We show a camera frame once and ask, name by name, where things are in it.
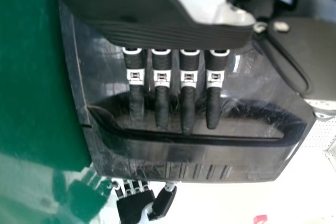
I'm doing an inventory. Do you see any red biscuit packet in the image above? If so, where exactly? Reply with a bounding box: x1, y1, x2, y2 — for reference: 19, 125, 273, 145
253, 214, 269, 224

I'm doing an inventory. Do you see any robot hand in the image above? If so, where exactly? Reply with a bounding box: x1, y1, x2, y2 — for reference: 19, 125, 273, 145
111, 177, 178, 224
50, 0, 336, 136

